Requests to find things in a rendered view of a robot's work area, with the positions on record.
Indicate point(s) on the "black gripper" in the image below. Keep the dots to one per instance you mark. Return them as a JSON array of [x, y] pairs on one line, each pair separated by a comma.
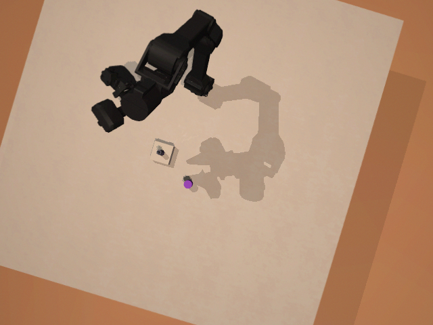
[[108, 115]]

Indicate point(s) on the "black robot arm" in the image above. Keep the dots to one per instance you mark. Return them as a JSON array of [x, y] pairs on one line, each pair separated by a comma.
[[168, 53]]

